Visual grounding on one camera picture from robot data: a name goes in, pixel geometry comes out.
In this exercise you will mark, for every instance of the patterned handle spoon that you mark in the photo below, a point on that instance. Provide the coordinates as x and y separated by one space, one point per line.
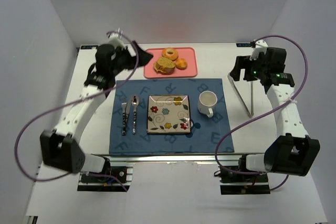
135 103

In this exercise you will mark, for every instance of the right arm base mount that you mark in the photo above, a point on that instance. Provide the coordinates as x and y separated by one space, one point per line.
237 179

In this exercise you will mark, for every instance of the blue letter placemat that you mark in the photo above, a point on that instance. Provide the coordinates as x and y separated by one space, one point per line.
205 132

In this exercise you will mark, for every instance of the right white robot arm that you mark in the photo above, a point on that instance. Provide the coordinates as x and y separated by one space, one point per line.
294 151

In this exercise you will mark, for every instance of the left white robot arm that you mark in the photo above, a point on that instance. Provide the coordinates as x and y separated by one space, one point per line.
60 147

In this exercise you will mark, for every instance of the ring bagel bread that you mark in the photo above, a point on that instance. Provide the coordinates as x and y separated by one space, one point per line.
170 53

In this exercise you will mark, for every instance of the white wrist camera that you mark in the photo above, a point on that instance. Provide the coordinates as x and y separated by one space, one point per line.
258 47
115 38

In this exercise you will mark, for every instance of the white ceramic mug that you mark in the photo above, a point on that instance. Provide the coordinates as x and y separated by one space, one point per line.
206 102

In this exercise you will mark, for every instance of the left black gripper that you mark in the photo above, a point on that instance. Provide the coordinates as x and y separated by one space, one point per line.
133 57

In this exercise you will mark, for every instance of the patterned handle fork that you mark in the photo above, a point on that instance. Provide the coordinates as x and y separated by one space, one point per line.
124 115

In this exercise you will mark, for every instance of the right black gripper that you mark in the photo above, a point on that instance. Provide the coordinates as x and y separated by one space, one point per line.
243 67

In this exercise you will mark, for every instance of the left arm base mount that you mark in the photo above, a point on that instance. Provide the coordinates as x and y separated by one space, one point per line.
115 177

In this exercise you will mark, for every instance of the sandwich bread loaf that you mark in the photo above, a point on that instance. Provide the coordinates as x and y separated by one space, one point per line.
164 66

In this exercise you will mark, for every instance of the small round bread roll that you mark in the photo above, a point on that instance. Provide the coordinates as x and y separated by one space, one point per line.
181 63

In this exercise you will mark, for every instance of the floral square plate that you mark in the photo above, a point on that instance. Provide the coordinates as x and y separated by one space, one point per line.
168 114

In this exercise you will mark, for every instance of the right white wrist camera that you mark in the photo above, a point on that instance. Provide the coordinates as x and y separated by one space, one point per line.
258 47

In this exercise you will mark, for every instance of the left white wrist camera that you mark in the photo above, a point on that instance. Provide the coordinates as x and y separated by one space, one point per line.
115 38

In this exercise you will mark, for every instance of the pink serving tray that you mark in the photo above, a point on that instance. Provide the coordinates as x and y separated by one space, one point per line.
186 53

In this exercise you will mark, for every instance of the aluminium frame rail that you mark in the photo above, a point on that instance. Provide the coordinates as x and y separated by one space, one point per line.
176 158

